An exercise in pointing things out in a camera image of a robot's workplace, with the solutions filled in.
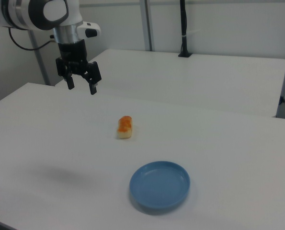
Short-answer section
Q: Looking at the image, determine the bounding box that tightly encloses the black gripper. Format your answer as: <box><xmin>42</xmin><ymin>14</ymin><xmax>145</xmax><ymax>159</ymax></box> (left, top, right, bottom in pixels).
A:
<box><xmin>55</xmin><ymin>39</ymin><xmax>103</xmax><ymax>95</ymax></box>

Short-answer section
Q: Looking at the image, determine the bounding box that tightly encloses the orange glazed bread roll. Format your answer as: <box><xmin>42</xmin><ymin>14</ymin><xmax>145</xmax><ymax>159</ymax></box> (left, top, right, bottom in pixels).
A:
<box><xmin>117</xmin><ymin>115</ymin><xmax>134</xmax><ymax>139</ymax></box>

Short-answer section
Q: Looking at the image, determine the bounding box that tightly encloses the blue plastic plate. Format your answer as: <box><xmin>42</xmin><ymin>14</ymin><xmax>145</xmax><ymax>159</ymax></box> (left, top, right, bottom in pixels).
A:
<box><xmin>129</xmin><ymin>161</ymin><xmax>191</xmax><ymax>208</ymax></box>

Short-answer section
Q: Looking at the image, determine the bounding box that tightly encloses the aluminium frame post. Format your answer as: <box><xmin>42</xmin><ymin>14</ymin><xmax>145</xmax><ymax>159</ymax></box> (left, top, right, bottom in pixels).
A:
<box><xmin>27</xmin><ymin>30</ymin><xmax>51</xmax><ymax>86</ymax></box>
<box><xmin>139</xmin><ymin>0</ymin><xmax>155</xmax><ymax>52</ymax></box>

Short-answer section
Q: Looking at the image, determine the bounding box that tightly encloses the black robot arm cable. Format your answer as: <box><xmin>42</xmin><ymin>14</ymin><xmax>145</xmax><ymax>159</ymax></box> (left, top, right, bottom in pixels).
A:
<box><xmin>9</xmin><ymin>27</ymin><xmax>56</xmax><ymax>51</ymax></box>

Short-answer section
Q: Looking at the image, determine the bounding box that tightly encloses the black camera stand pole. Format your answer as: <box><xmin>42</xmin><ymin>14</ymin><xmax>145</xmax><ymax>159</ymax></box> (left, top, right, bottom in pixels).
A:
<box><xmin>178</xmin><ymin>0</ymin><xmax>194</xmax><ymax>58</ymax></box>

